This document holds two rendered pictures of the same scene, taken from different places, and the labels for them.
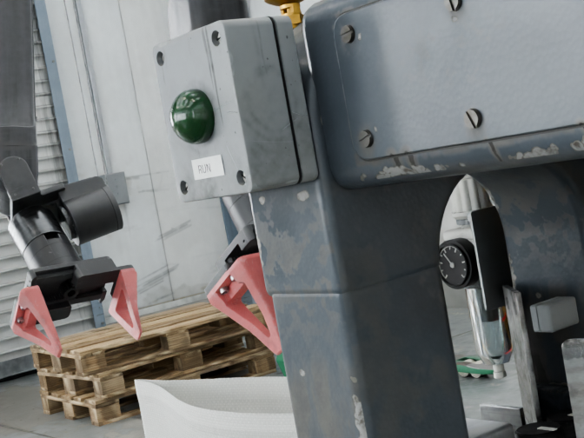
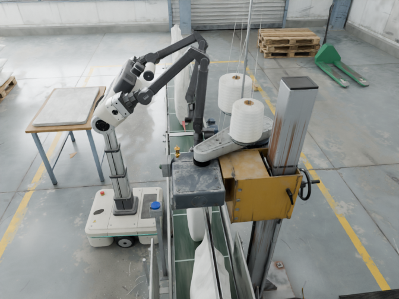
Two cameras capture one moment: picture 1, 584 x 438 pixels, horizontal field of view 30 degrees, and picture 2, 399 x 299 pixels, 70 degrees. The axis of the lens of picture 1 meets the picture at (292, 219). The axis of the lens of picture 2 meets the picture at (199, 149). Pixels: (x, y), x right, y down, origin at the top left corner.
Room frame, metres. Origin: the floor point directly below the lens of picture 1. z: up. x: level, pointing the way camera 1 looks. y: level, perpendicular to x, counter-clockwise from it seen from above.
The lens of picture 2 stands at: (-0.28, -0.70, 2.25)
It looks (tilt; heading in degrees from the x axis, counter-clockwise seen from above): 37 degrees down; 30
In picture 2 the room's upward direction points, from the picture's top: straight up
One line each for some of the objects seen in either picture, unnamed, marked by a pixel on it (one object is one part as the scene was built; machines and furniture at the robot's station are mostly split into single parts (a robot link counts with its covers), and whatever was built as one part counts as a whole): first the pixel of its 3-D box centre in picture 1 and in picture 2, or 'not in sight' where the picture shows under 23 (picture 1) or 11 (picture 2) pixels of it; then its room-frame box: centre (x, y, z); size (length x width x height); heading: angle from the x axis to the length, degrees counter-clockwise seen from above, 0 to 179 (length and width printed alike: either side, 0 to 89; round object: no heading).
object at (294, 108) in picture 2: not in sight; (268, 219); (0.88, -0.49, 0.88); 0.12 x 0.11 x 1.74; 126
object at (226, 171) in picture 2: not in sight; (224, 174); (0.72, -0.26, 1.26); 0.22 x 0.05 x 0.16; 36
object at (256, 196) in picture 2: not in sight; (259, 184); (0.83, -0.42, 1.18); 0.34 x 0.25 x 0.31; 126
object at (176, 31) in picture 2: not in sight; (177, 51); (3.51, 1.92, 0.74); 0.47 x 0.20 x 0.72; 39
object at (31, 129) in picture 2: not in sight; (79, 133); (1.40, 1.92, 0.38); 0.95 x 0.62 x 0.75; 36
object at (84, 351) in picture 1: (148, 335); (287, 36); (6.59, 0.98, 0.36); 1.20 x 0.82 x 0.14; 122
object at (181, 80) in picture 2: not in sight; (183, 89); (2.35, 1.08, 0.74); 0.47 x 0.22 x 0.72; 34
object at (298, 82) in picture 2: not in sight; (299, 82); (0.88, -0.49, 1.76); 0.12 x 0.11 x 0.01; 126
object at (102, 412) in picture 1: (158, 381); (285, 48); (6.62, 0.98, 0.07); 1.20 x 0.82 x 0.14; 124
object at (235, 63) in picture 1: (233, 111); (166, 166); (0.60, 0.02, 1.29); 0.08 x 0.05 x 0.09; 36
